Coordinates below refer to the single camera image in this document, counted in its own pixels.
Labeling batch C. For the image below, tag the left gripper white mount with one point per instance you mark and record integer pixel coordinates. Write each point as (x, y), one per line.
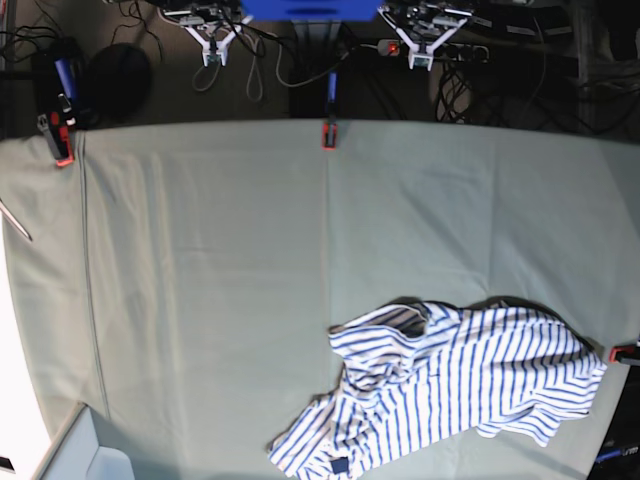
(424, 26)

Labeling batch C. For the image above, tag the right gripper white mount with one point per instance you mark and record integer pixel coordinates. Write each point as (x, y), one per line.
(213, 26)

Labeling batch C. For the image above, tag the blue white striped t-shirt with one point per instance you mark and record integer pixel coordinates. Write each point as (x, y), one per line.
(414, 374)

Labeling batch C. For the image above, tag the white power strip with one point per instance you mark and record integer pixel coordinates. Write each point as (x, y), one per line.
(450, 52)

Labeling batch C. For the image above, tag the blue box overhead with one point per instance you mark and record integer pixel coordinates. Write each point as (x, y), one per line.
(311, 10)

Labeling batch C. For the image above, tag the black round bag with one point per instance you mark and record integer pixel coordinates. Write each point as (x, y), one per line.
(118, 81)

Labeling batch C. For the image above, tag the red clamp at table centre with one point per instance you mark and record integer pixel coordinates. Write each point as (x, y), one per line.
(329, 135)

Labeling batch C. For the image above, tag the red clamp at left corner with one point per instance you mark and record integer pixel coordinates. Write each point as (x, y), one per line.
(56, 126)

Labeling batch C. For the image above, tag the green table cloth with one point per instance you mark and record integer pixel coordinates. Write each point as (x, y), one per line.
(180, 280)

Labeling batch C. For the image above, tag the red clamp at right edge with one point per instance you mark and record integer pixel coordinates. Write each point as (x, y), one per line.
(626, 355)

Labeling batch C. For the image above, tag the white bin at corner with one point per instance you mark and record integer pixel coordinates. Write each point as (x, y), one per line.
(76, 453)

